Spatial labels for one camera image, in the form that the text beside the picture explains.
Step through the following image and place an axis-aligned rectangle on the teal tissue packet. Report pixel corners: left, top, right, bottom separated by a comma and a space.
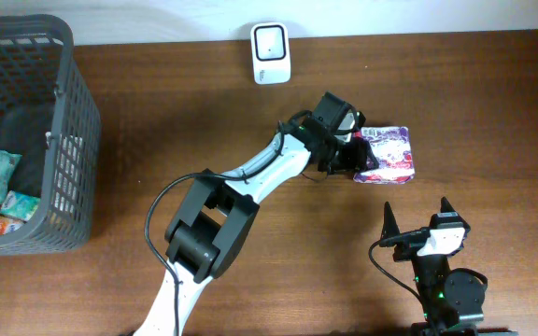
0, 190, 40, 222

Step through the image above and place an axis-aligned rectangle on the purple tissue pack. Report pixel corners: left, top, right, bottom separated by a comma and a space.
353, 126, 416, 185

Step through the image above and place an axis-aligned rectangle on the white barcode scanner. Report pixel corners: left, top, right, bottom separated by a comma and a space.
250, 22, 291, 85

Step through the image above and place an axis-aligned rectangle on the grey plastic mesh basket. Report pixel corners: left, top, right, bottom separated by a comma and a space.
0, 14, 102, 256

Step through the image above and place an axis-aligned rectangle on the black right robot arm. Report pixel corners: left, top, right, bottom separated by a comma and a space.
368, 198, 515, 336

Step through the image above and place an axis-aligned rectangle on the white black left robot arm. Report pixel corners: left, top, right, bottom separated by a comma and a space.
135, 106, 371, 335

